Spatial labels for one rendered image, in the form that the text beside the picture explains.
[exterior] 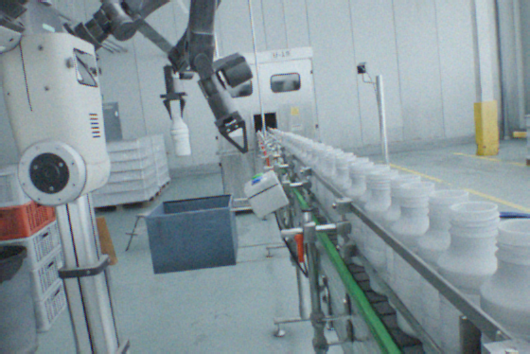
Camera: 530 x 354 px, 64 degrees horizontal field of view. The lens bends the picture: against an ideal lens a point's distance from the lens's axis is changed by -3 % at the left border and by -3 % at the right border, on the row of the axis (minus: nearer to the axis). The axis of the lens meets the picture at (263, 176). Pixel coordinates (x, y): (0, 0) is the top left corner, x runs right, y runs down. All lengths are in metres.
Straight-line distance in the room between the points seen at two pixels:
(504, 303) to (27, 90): 1.01
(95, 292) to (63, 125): 0.43
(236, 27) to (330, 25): 2.38
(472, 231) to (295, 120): 5.49
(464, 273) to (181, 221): 1.35
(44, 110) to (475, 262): 0.94
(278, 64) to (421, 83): 6.83
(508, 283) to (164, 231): 1.43
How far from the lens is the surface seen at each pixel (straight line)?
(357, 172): 0.70
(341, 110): 11.54
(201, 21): 1.01
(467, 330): 0.37
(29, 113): 1.12
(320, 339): 0.73
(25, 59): 1.12
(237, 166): 5.83
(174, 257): 1.67
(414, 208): 0.48
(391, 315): 0.57
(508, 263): 0.32
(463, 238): 0.37
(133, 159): 7.61
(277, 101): 5.81
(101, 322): 1.24
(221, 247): 1.64
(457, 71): 12.56
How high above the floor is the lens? 1.25
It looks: 7 degrees down
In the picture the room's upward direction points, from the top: 7 degrees counter-clockwise
